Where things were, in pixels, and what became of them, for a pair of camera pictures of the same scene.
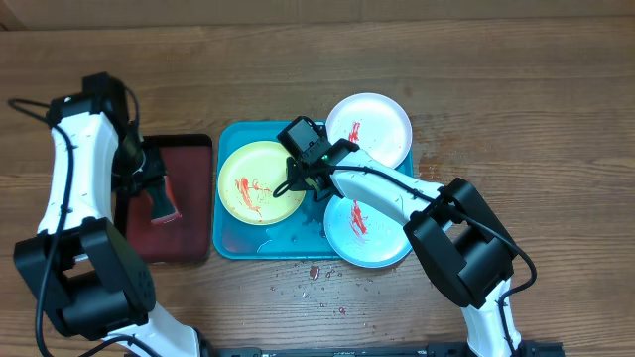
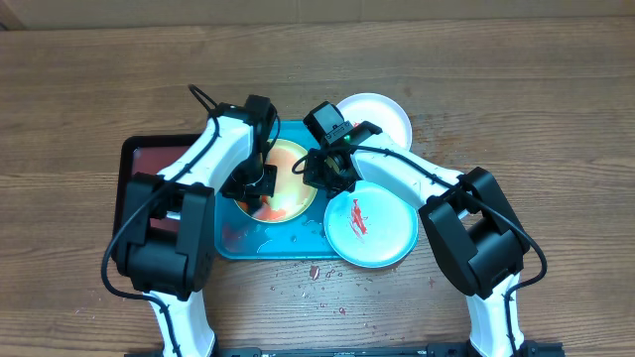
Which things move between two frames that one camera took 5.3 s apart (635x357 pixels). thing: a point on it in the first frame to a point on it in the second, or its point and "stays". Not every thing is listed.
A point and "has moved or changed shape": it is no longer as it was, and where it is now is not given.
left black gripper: x=132 y=187 to x=268 y=188
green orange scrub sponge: x=164 y=206 has moved or changed shape
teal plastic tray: x=300 y=235 stays
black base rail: x=426 y=349 stays
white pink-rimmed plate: x=374 y=122 stays
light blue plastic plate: x=363 y=235 stays
